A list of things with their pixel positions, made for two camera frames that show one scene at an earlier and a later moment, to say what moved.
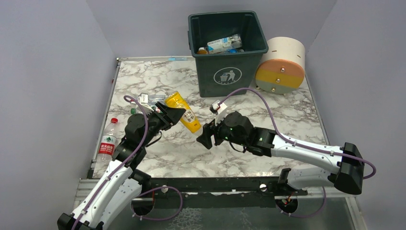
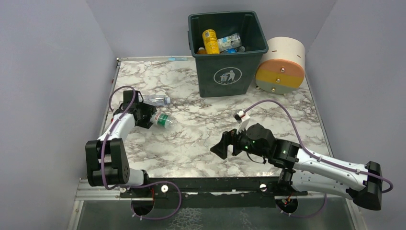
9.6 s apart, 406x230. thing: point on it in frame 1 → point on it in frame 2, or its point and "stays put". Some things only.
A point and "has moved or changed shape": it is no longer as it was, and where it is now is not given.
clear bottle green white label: [135, 110] has moved or changed shape
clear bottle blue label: [231, 51] has moved or changed shape
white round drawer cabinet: [282, 68] stays put
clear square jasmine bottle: [233, 41] stays put
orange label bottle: [202, 51] stays put
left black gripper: [163, 115] → [147, 115]
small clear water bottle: [144, 98] stays put
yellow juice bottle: [188, 119] → [211, 41]
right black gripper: [214, 132] → [234, 143]
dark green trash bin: [228, 47] stays put
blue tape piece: [178, 59] stays put
